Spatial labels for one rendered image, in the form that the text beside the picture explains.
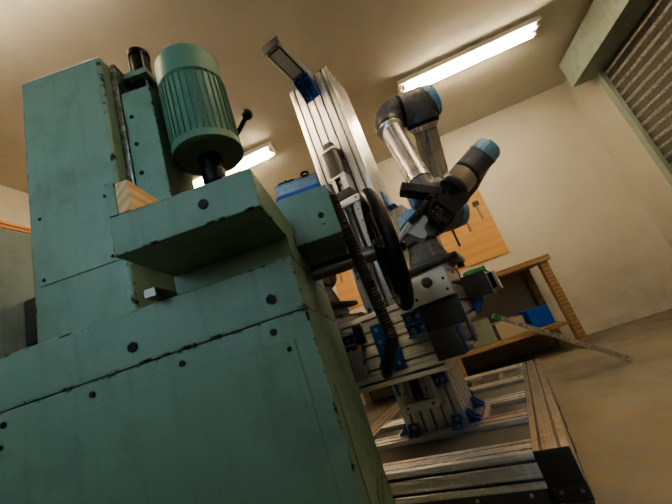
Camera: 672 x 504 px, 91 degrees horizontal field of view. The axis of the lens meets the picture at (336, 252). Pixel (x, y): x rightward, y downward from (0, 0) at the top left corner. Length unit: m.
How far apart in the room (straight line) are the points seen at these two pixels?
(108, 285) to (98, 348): 0.19
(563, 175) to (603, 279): 1.20
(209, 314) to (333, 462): 0.29
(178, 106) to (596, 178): 4.33
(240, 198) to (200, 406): 0.31
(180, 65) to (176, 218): 0.61
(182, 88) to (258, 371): 0.73
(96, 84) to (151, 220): 0.64
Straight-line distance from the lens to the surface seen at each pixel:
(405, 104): 1.27
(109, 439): 0.66
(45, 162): 1.06
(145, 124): 1.01
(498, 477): 1.19
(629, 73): 4.33
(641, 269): 4.58
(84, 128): 1.04
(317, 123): 1.86
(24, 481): 0.76
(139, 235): 0.52
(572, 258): 4.34
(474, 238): 4.12
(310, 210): 0.69
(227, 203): 0.47
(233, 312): 0.56
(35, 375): 0.75
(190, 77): 1.02
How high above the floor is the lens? 0.63
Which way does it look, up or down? 16 degrees up
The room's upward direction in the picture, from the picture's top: 19 degrees counter-clockwise
